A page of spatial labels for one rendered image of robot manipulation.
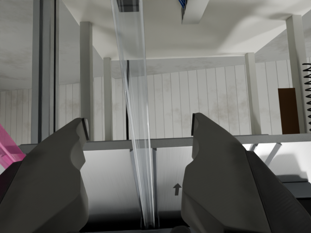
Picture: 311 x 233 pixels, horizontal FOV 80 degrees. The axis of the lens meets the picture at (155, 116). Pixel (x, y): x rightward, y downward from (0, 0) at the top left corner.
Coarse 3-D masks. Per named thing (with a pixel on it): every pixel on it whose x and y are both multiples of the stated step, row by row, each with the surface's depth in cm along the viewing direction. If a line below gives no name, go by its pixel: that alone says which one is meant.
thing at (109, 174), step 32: (96, 160) 17; (128, 160) 17; (160, 160) 18; (192, 160) 18; (288, 160) 18; (96, 192) 21; (128, 192) 21; (160, 192) 22; (96, 224) 27; (128, 224) 28; (160, 224) 28
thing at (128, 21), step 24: (120, 0) 8; (120, 24) 9; (120, 48) 9; (144, 48) 9; (144, 72) 10; (144, 96) 11; (144, 120) 13; (144, 144) 14; (144, 168) 16; (144, 192) 19; (144, 216) 23
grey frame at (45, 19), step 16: (48, 0) 42; (48, 16) 42; (32, 32) 42; (48, 32) 41; (32, 48) 41; (48, 48) 41; (32, 64) 41; (48, 64) 41; (32, 80) 40; (48, 80) 40; (32, 96) 40; (48, 96) 40; (32, 112) 40; (48, 112) 40; (32, 128) 40; (48, 128) 40
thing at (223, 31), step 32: (64, 0) 47; (96, 0) 48; (160, 0) 49; (224, 0) 50; (256, 0) 50; (288, 0) 51; (96, 32) 63; (160, 32) 64; (192, 32) 65; (224, 32) 66; (256, 32) 67
